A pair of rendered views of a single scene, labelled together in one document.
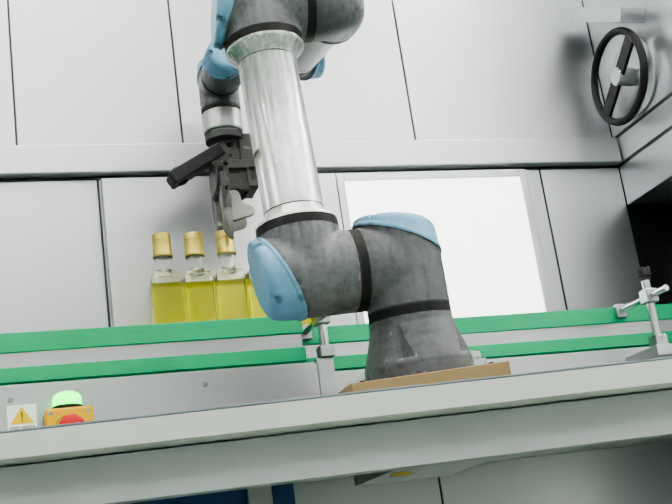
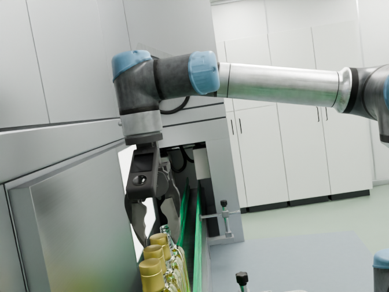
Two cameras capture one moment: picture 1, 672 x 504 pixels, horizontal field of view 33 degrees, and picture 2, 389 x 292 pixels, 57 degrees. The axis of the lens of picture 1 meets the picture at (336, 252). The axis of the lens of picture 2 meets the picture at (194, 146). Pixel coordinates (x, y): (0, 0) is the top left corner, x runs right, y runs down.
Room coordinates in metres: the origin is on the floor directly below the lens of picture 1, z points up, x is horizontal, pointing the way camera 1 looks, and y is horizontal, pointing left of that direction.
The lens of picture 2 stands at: (1.67, 0.77, 1.38)
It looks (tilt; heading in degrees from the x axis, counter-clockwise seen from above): 6 degrees down; 291
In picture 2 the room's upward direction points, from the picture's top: 9 degrees counter-clockwise
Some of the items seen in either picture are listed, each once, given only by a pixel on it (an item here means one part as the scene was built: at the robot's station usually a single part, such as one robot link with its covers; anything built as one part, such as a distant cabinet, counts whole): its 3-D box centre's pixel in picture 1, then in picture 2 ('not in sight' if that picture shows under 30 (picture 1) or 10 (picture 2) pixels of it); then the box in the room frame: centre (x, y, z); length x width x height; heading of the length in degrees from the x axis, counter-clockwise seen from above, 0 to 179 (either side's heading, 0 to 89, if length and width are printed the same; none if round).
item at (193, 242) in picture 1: (193, 245); (154, 260); (1.98, 0.25, 1.14); 0.04 x 0.04 x 0.04
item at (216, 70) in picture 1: (233, 63); (189, 75); (1.91, 0.14, 1.45); 0.11 x 0.11 x 0.08; 14
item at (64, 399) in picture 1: (66, 401); not in sight; (1.71, 0.43, 0.84); 0.04 x 0.04 x 0.03
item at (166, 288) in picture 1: (170, 329); not in sight; (1.96, 0.31, 0.99); 0.06 x 0.06 x 0.21; 18
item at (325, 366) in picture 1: (321, 383); not in sight; (1.93, 0.06, 0.85); 0.09 x 0.04 x 0.07; 19
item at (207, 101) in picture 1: (218, 87); (136, 83); (2.00, 0.18, 1.45); 0.09 x 0.08 x 0.11; 14
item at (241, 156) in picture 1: (231, 165); (149, 165); (2.00, 0.17, 1.29); 0.09 x 0.08 x 0.12; 108
